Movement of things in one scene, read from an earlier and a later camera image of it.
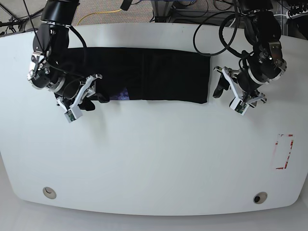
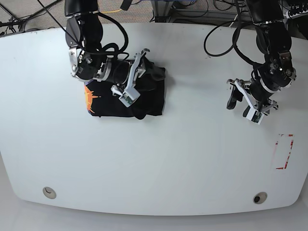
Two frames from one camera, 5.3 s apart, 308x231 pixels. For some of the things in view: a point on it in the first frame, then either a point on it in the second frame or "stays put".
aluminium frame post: [162, 8] stays put
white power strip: [297, 14] stays put
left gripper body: [41, 76] to [86, 67]
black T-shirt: [173, 74] to [101, 101]
